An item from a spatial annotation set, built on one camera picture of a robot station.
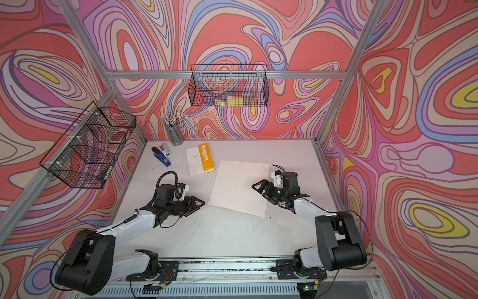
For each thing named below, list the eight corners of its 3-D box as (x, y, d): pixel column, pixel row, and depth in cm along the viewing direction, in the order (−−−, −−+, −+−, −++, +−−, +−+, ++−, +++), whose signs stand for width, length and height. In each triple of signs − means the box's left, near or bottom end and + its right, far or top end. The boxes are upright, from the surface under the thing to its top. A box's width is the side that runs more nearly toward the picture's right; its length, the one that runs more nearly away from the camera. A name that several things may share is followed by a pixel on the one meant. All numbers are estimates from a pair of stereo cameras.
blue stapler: (152, 153, 116) (149, 148, 112) (157, 150, 118) (155, 145, 114) (166, 168, 109) (164, 163, 105) (172, 164, 110) (169, 159, 107)
